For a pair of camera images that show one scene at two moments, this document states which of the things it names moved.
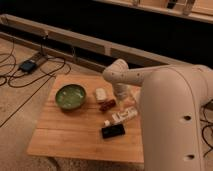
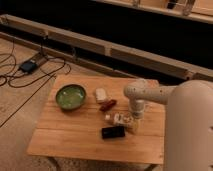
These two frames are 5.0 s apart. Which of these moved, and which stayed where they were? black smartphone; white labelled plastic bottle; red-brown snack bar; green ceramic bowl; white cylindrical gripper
Moved: white cylindrical gripper; white labelled plastic bottle
Stayed: black smartphone; red-brown snack bar; green ceramic bowl
